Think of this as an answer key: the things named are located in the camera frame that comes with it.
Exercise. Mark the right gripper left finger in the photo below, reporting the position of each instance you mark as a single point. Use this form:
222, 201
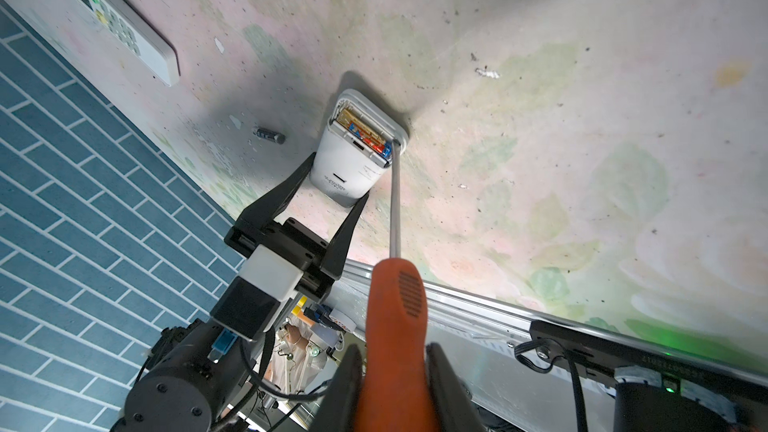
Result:
337, 410

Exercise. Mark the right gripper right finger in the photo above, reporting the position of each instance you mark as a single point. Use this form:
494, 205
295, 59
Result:
453, 407

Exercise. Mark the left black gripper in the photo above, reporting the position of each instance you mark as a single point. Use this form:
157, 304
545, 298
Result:
320, 261

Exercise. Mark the orange handled screwdriver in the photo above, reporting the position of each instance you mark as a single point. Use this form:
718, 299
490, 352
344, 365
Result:
396, 324

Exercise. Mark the dark grey AAA battery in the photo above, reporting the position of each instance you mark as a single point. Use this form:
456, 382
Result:
269, 135

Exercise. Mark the white remote control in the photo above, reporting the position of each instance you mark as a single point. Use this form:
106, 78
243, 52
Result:
138, 36
344, 168

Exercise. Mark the gold blue AAA battery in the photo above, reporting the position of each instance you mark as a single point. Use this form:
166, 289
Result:
367, 135

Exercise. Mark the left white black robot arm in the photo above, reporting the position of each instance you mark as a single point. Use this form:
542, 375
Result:
193, 372

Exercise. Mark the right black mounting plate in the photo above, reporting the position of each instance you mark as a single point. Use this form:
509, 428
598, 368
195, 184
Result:
597, 356

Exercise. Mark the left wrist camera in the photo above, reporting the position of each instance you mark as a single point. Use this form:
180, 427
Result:
250, 304

